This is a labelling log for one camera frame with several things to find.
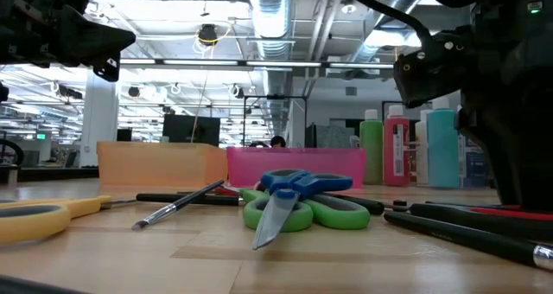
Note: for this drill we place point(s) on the silver ventilation duct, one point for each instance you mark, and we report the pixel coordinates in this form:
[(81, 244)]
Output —
[(270, 17)]

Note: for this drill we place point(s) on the blue-violet paint bottle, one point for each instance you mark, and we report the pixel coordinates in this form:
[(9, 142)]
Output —
[(473, 166)]

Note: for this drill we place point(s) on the white paint bottle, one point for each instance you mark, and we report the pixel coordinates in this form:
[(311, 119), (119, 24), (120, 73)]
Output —
[(421, 155)]

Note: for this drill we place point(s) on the pink plastic tray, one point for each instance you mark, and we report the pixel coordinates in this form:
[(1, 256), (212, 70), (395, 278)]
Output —
[(302, 160)]

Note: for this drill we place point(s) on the small black monitor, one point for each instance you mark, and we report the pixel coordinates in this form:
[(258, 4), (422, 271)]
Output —
[(124, 135)]

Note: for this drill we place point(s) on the clear plastic bottle organizer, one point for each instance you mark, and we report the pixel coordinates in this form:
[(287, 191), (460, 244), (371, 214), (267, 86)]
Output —
[(486, 173)]

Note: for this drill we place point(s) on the large black monitor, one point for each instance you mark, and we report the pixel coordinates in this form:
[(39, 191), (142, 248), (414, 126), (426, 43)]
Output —
[(190, 129)]

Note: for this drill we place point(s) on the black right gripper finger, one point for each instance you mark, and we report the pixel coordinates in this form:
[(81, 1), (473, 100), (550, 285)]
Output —
[(538, 168), (505, 164)]

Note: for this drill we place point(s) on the long overhead light strip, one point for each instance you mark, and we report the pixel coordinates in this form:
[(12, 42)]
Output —
[(281, 64)]

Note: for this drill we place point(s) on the maroon and black scissors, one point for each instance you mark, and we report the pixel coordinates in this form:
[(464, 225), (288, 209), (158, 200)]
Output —
[(510, 214)]

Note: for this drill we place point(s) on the thin black background frame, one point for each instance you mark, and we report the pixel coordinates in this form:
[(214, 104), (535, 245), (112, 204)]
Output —
[(274, 97)]

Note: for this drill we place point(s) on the green paint bottle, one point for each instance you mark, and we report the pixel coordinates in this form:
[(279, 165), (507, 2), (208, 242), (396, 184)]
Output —
[(370, 155)]

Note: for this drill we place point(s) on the orange plastic tray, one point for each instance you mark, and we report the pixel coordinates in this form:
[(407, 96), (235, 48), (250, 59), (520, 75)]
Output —
[(160, 164)]

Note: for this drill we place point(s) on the teal paint bottle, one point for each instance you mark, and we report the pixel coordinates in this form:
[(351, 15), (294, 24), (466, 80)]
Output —
[(443, 155)]

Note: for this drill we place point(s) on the red paint bottle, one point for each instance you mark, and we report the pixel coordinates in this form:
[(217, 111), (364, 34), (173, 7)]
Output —
[(391, 155)]

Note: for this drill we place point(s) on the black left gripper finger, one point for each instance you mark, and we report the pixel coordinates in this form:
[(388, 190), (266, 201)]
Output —
[(95, 34), (103, 57)]

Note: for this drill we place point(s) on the person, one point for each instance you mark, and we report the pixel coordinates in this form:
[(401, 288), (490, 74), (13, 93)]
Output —
[(277, 142)]

